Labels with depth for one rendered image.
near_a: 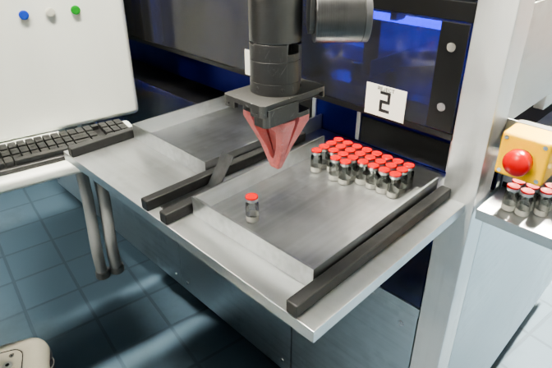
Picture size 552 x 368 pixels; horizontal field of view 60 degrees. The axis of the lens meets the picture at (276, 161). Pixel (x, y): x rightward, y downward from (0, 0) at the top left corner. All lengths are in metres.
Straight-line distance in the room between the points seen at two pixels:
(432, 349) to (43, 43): 1.15
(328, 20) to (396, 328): 0.79
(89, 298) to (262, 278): 1.44
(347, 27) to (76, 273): 1.85
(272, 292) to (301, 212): 0.19
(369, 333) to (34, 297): 1.38
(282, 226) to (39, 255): 1.71
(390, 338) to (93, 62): 1.02
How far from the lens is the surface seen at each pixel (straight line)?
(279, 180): 0.90
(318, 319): 0.63
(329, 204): 0.83
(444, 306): 1.03
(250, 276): 0.68
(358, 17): 0.51
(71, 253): 2.32
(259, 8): 0.50
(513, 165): 0.79
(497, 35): 0.79
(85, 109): 1.43
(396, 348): 1.18
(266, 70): 0.51
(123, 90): 1.44
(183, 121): 1.17
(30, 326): 2.03
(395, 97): 0.89
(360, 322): 1.21
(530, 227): 0.87
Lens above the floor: 1.33
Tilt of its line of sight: 27 degrees down
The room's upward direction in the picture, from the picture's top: straight up
